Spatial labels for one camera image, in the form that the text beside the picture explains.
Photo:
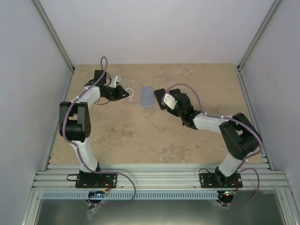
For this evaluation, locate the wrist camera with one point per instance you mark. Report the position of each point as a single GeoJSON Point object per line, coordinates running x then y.
{"type": "Point", "coordinates": [169, 101]}
{"type": "Point", "coordinates": [115, 81]}

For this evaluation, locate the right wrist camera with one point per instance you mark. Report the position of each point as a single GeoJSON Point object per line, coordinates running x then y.
{"type": "Point", "coordinates": [169, 101]}

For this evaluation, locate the aluminium rail platform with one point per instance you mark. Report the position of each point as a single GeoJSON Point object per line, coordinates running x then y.
{"type": "Point", "coordinates": [162, 176]}

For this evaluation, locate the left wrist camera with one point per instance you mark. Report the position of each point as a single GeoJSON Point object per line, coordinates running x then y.
{"type": "Point", "coordinates": [115, 81]}

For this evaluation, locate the left circuit board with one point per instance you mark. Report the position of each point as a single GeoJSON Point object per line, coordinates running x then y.
{"type": "Point", "coordinates": [98, 194]}

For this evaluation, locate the right aluminium frame post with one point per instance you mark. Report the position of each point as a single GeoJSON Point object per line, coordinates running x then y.
{"type": "Point", "coordinates": [262, 28]}

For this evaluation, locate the aluminium frame post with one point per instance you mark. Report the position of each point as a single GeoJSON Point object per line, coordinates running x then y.
{"type": "Point", "coordinates": [262, 28]}
{"type": "Point", "coordinates": [43, 15]}

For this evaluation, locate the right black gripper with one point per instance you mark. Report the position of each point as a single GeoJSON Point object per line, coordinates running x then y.
{"type": "Point", "coordinates": [170, 110]}

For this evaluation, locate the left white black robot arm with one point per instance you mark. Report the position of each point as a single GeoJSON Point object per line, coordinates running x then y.
{"type": "Point", "coordinates": [75, 128]}

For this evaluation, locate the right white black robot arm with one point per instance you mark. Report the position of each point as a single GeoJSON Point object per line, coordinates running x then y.
{"type": "Point", "coordinates": [239, 135]}

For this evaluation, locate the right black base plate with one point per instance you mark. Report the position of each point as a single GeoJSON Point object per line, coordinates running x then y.
{"type": "Point", "coordinates": [212, 180]}

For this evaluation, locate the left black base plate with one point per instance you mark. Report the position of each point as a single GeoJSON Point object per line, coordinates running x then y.
{"type": "Point", "coordinates": [93, 180]}

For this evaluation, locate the left aluminium frame post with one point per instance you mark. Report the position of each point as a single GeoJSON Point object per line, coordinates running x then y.
{"type": "Point", "coordinates": [43, 15]}

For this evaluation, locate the clear plastic bag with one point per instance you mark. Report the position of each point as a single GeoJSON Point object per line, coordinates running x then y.
{"type": "Point", "coordinates": [92, 210]}

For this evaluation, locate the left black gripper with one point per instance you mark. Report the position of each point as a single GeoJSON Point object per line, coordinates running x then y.
{"type": "Point", "coordinates": [118, 96]}

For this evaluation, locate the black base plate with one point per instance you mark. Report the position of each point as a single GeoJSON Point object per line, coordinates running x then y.
{"type": "Point", "coordinates": [212, 180]}
{"type": "Point", "coordinates": [93, 180]}

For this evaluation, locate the slotted grey cable duct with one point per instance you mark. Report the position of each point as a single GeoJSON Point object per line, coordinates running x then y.
{"type": "Point", "coordinates": [139, 195]}

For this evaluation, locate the right circuit board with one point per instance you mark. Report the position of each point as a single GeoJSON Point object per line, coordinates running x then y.
{"type": "Point", "coordinates": [229, 192]}

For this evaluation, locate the lavender phone case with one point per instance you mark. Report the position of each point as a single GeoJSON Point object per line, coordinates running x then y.
{"type": "Point", "coordinates": [147, 96]}

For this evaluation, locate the circuit board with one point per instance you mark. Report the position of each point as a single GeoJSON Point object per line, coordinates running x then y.
{"type": "Point", "coordinates": [98, 194]}
{"type": "Point", "coordinates": [229, 192]}

